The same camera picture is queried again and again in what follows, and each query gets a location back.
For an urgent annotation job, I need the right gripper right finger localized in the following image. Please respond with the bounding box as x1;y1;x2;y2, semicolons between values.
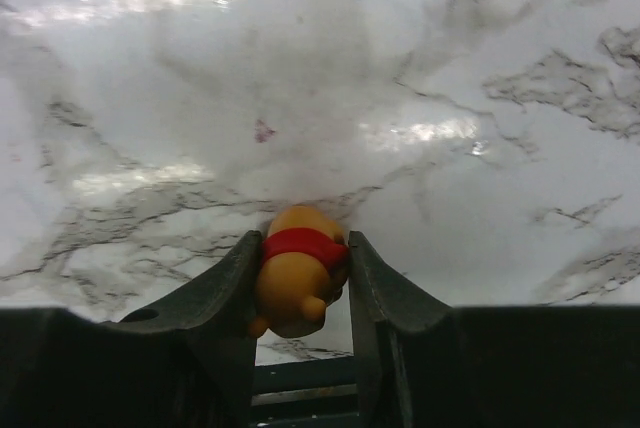
349;232;639;427

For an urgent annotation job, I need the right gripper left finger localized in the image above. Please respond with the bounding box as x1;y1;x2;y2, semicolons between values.
1;231;262;427

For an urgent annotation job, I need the orange duck toy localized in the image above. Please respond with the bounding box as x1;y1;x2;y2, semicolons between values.
248;205;349;339

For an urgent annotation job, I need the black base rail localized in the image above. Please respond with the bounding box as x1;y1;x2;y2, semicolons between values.
249;356;362;428

